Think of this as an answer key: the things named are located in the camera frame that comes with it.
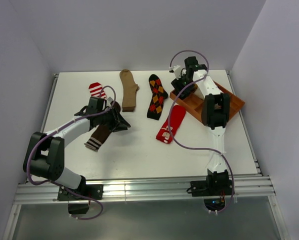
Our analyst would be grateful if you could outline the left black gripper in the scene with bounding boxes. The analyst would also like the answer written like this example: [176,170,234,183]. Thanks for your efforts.
[97,107,131,133]

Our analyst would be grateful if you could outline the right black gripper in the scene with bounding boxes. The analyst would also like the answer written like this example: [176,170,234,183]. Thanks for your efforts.
[170,72,195,99]

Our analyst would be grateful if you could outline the red patterned sock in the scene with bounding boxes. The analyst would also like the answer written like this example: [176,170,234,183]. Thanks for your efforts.
[155,105,186,144]

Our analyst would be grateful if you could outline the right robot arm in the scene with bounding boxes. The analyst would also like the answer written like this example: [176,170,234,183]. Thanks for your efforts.
[169,56,231,195]

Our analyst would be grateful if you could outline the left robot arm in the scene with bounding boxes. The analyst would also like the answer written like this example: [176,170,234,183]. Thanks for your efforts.
[23,96,131,200]

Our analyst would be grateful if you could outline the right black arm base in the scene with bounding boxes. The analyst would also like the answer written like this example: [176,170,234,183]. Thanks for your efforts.
[186,170,235,213]

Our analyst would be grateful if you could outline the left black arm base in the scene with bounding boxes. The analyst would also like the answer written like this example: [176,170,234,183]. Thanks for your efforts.
[57,184,104,216]

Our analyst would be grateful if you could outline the brown striped-cuff sock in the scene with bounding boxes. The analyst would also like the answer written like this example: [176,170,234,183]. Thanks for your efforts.
[83,101,122,152]

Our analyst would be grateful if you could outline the black argyle sock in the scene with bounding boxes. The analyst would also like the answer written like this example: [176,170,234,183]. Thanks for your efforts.
[147,74,168,121]

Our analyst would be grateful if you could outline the red white striped sock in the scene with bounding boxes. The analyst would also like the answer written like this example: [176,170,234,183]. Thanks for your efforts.
[88,82,107,99]

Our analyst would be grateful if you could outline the tan sock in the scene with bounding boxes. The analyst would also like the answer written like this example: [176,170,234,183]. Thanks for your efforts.
[119,69,139,112]

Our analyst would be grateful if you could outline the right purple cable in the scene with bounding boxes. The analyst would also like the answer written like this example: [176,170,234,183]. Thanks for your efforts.
[168,49,235,214]

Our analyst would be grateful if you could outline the purple cable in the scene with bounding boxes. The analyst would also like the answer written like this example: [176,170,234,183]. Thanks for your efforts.
[25,84,116,221]
[168,49,235,214]

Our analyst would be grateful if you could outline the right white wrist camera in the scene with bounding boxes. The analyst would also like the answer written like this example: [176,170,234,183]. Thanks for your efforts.
[169,65,182,75]

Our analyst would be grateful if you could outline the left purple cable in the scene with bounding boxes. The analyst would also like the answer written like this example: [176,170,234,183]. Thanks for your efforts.
[25,84,116,221]

